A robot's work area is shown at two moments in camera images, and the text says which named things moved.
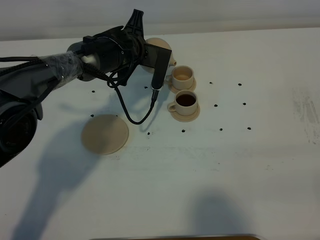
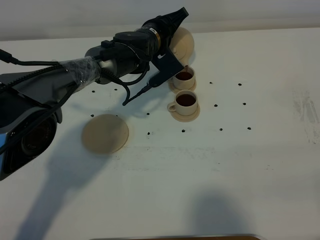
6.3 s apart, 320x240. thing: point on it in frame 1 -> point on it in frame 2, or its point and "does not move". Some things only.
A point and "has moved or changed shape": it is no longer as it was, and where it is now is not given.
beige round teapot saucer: [105, 134] does not move
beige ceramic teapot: [161, 43] has moved or changed shape
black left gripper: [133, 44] -> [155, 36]
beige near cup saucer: [186, 118] does not move
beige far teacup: [182, 77] does not move
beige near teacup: [185, 103] does not move
